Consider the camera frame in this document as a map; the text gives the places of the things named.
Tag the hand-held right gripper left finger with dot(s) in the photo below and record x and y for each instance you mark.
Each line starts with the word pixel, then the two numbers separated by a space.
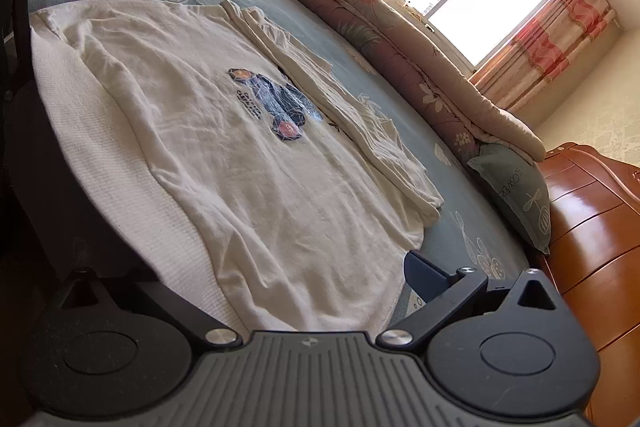
pixel 190 316

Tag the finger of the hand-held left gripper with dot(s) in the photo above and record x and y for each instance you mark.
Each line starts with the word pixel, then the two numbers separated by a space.
pixel 22 32

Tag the pink striped curtain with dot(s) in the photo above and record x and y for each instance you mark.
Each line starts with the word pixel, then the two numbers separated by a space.
pixel 550 47

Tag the wooden headboard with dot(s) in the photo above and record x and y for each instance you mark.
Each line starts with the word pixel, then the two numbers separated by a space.
pixel 595 257

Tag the white printed sweatshirt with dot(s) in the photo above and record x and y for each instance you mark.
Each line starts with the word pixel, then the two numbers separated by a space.
pixel 225 182

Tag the green flower print pillow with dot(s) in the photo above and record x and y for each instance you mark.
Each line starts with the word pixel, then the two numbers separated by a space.
pixel 515 197

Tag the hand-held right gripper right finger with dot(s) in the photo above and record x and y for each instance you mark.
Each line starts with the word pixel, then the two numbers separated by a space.
pixel 425 274

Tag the folded pink floral quilt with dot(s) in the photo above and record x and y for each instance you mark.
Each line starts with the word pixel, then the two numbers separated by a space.
pixel 400 52

